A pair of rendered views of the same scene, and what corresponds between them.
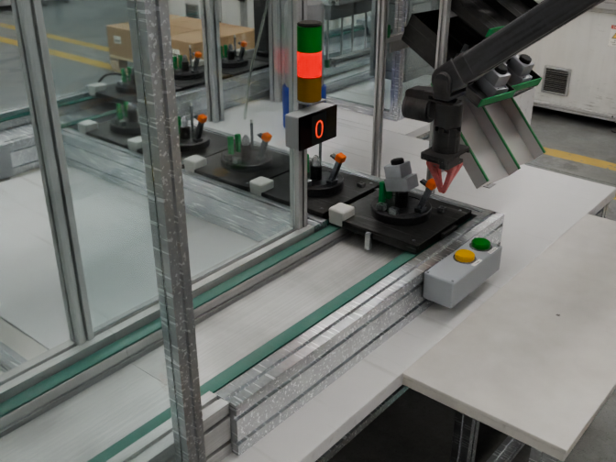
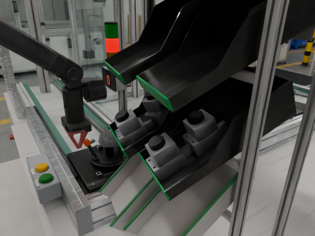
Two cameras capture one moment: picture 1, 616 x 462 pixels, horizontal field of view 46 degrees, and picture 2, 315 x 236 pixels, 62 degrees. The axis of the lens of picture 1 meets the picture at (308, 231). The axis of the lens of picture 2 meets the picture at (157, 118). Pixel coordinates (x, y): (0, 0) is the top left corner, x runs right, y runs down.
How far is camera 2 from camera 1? 214 cm
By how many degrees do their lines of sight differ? 93
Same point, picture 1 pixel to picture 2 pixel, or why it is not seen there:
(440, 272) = (39, 156)
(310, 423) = (23, 135)
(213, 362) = (58, 114)
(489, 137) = (149, 195)
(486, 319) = (21, 195)
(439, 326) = not seen: hidden behind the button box
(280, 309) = not seen: hidden behind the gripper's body
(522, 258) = not seen: outside the picture
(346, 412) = (18, 142)
